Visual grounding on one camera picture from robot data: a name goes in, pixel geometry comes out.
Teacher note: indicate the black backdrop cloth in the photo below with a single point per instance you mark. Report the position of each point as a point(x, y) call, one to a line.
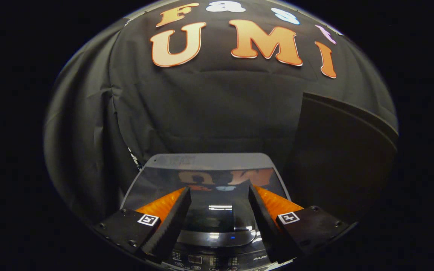
point(220, 113)

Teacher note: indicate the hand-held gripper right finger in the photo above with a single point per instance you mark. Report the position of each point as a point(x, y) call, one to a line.
point(268, 233)

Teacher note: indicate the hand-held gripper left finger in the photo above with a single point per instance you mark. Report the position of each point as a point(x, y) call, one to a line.
point(168, 233)

